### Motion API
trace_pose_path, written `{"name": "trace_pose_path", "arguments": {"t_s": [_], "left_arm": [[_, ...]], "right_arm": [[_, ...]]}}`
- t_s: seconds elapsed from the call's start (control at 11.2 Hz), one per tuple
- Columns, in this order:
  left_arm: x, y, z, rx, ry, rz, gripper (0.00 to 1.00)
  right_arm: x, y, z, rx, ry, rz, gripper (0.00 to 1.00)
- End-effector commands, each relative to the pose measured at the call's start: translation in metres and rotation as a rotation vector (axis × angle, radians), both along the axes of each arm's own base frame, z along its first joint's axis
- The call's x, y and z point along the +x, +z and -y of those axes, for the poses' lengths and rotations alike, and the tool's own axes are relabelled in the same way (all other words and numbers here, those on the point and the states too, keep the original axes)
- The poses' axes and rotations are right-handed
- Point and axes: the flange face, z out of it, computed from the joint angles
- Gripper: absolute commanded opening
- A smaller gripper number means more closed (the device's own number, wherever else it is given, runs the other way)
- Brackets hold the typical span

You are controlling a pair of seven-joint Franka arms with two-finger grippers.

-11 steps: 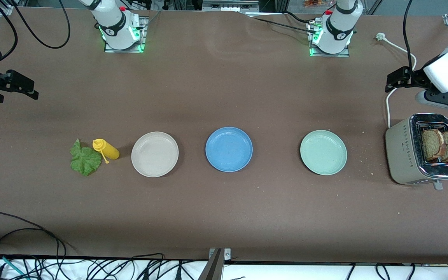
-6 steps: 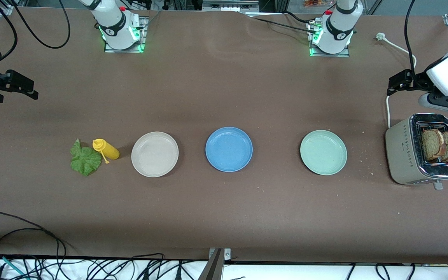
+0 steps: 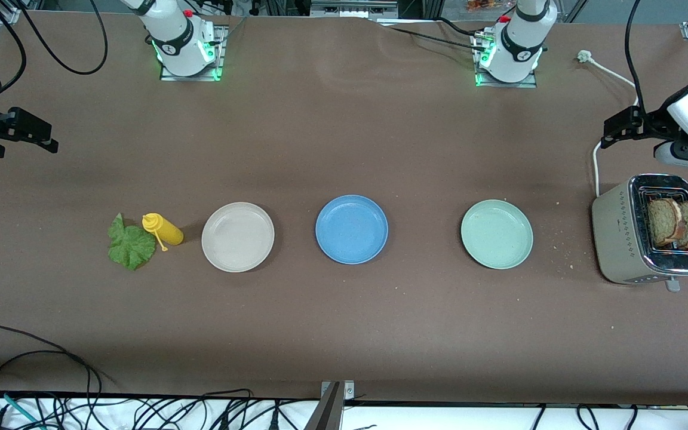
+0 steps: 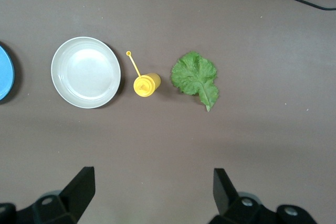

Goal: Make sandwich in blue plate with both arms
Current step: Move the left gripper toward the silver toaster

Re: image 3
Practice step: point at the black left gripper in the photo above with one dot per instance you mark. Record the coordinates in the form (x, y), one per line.
(650, 124)

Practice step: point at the green lettuce leaf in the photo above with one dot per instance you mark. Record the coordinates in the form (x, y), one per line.
(132, 248)

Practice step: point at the yellow squeeze bottle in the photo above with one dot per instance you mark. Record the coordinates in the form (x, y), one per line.
(168, 230)

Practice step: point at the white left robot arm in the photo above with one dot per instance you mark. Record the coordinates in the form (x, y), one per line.
(517, 42)

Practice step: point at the light green round plate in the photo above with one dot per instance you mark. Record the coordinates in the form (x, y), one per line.
(496, 234)

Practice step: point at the beige round plate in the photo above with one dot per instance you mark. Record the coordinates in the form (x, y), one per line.
(237, 237)

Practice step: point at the blue round plate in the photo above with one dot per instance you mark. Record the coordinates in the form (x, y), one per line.
(351, 229)

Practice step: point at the beige chrome toaster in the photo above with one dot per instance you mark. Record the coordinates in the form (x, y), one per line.
(619, 239)

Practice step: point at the orange snack packet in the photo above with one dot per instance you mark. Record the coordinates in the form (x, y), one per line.
(484, 5)

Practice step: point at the silver metal box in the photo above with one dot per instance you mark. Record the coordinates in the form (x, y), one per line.
(353, 9)

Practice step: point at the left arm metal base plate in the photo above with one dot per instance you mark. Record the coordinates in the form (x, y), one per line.
(505, 85)

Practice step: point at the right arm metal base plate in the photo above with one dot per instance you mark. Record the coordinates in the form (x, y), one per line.
(220, 54)

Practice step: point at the small metal bracket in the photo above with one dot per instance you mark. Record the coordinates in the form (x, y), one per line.
(349, 391)

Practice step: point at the aluminium camera post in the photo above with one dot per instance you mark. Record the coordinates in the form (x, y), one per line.
(327, 412)

